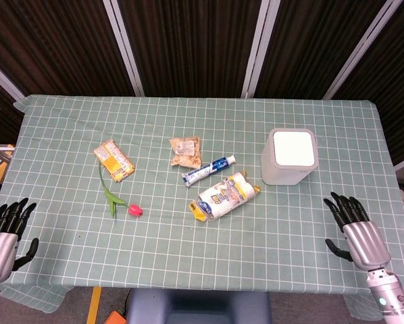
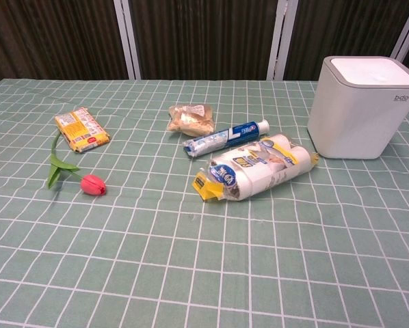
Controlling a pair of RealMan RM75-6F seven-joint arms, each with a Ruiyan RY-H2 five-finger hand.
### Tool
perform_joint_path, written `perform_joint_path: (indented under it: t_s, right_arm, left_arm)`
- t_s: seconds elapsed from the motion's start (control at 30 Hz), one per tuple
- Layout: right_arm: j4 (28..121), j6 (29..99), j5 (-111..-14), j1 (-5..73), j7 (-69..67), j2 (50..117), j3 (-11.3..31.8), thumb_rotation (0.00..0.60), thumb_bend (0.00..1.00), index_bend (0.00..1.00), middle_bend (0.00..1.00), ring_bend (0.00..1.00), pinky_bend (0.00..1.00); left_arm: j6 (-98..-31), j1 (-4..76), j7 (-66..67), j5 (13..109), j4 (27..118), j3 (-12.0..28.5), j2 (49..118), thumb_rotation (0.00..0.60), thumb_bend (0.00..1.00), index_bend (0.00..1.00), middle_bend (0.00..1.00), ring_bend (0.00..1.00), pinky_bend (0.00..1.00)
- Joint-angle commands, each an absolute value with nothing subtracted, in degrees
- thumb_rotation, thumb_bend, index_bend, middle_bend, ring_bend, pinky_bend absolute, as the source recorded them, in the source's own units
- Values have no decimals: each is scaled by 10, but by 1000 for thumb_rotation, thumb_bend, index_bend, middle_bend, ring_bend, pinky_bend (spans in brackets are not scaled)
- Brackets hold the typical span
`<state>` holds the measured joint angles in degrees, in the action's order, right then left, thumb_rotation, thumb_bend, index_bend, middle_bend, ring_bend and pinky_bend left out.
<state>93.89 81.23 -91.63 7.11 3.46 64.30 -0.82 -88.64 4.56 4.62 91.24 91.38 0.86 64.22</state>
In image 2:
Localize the artificial pink tulip flower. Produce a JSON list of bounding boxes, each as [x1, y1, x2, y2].
[[47, 131, 107, 197]]

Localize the blue white toothpaste tube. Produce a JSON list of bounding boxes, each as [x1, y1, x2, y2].
[[182, 119, 271, 159]]

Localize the yellow snack packet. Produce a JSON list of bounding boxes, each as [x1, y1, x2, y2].
[[54, 107, 111, 154]]

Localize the packaged toilet paper rolls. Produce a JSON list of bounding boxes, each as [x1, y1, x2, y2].
[[192, 133, 320, 203]]

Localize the green checked tablecloth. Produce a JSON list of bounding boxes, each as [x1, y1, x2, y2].
[[0, 79, 409, 328]]

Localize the clear bag of snacks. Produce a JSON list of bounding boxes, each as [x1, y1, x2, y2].
[[166, 104, 215, 135]]

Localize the white trash bin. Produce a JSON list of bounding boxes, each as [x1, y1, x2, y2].
[[307, 55, 409, 160]]

